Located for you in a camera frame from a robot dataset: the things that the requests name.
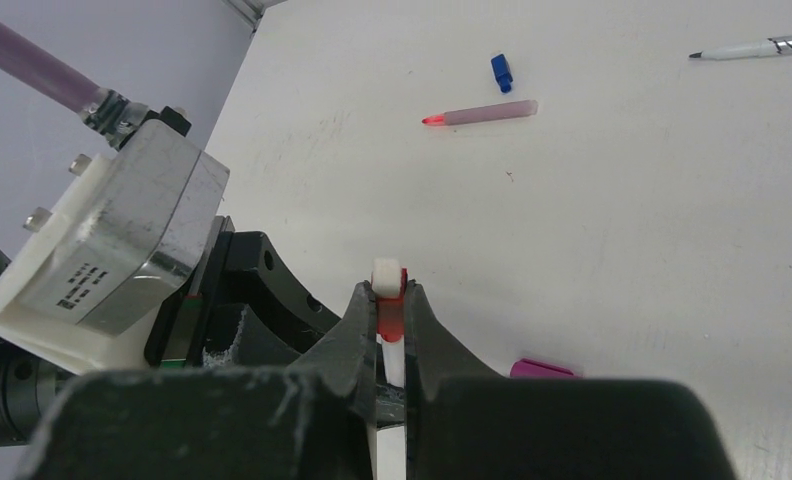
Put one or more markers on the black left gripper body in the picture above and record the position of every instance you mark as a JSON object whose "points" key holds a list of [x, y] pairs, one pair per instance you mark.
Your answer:
{"points": [[178, 331]]}

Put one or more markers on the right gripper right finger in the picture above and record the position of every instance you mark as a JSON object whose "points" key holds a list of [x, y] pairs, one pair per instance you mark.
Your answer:
{"points": [[466, 421]]}

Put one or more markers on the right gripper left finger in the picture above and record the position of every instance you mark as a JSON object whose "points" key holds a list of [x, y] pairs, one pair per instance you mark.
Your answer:
{"points": [[312, 419]]}

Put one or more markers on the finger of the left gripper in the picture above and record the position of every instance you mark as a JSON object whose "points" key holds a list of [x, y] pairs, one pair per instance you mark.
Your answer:
{"points": [[236, 336], [257, 276]]}

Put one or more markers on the magenta pen cap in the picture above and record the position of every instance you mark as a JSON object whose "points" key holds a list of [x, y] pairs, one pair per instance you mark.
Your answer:
{"points": [[529, 368]]}

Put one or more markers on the white pen red tip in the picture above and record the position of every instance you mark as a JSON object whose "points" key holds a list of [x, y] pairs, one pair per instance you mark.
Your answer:
{"points": [[393, 353]]}

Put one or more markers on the pink pen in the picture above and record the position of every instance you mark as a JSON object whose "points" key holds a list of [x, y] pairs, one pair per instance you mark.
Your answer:
{"points": [[496, 112]]}

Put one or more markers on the blue pen cap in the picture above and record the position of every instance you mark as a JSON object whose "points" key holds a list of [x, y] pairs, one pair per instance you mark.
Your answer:
{"points": [[502, 73]]}

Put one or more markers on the red pen cap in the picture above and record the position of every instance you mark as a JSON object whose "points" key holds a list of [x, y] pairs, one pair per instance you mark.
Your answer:
{"points": [[389, 286]]}

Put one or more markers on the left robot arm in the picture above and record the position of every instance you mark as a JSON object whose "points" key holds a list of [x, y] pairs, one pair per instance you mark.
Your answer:
{"points": [[29, 384]]}

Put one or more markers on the black green tipped pen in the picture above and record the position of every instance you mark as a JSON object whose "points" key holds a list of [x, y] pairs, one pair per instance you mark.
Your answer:
{"points": [[769, 47]]}

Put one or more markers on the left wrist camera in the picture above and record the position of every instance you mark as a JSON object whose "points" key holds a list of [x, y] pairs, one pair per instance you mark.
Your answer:
{"points": [[85, 289]]}

